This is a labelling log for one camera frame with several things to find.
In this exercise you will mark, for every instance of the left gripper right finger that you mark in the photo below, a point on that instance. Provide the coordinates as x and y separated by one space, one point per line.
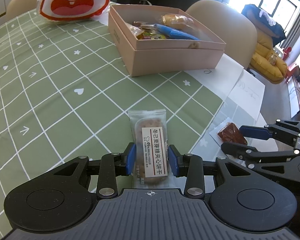
191 167

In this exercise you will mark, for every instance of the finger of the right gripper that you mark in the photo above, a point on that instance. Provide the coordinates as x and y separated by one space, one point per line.
284 131
242 152

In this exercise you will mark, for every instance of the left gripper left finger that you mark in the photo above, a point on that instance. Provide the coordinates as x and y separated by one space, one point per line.
112 166

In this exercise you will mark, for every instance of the clear packet red-brown jerky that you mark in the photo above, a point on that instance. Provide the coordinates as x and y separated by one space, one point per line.
227 131

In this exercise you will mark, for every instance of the clear sandwich biscuit packet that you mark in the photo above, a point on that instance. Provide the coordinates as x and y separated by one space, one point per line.
149 130

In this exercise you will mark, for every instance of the blue seaweed snack packet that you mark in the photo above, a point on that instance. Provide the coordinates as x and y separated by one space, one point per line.
174 33

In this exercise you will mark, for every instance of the red yellow snack bag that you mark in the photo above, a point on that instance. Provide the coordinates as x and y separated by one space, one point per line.
145 31

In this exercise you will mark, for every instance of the white paper sheet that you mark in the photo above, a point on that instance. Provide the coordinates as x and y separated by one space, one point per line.
241 94

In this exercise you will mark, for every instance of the yellow cushion sofa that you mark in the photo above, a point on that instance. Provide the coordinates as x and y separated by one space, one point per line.
266 61

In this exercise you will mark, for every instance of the green grid tablecloth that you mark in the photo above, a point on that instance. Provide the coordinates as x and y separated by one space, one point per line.
65 92

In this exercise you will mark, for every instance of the pink cardboard box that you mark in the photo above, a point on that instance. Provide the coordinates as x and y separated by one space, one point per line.
144 57

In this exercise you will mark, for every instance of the clear bag brown bread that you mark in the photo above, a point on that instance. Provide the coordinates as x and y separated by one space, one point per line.
176 21

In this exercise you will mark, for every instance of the rabbit face snack bag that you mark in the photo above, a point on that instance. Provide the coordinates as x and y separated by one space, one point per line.
75 0

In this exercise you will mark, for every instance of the beige chair behind rabbit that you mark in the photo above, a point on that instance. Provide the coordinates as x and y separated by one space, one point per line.
18 7

